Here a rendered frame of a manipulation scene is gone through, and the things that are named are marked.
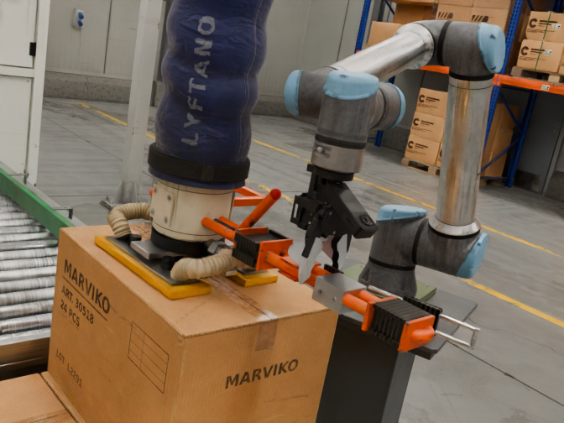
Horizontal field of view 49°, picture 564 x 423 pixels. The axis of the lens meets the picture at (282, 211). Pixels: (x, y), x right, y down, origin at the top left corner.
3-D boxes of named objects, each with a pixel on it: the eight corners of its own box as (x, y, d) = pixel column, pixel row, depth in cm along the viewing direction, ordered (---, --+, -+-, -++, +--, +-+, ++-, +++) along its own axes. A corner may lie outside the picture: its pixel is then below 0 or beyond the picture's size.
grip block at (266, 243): (227, 256, 125) (232, 228, 124) (264, 252, 132) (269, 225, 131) (254, 271, 120) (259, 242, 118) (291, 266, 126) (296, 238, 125)
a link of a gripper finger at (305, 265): (284, 274, 116) (305, 228, 115) (305, 286, 111) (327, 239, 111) (273, 270, 113) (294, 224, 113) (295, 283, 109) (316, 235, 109)
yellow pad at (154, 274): (93, 242, 147) (95, 222, 146) (131, 239, 154) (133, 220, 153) (170, 300, 124) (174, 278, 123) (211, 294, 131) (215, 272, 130)
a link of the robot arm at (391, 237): (379, 249, 210) (390, 198, 206) (428, 263, 201) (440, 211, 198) (361, 255, 197) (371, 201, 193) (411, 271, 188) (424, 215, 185)
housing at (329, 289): (310, 299, 111) (314, 275, 110) (335, 294, 116) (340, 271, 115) (337, 315, 106) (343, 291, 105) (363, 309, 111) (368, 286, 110)
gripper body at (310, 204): (316, 222, 120) (329, 162, 117) (349, 237, 114) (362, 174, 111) (288, 225, 115) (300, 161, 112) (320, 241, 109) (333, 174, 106)
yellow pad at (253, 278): (162, 237, 160) (164, 218, 159) (194, 234, 167) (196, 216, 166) (244, 289, 137) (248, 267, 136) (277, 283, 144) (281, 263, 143)
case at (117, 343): (46, 370, 164) (59, 227, 154) (178, 344, 190) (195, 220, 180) (157, 520, 121) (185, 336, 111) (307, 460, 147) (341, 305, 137)
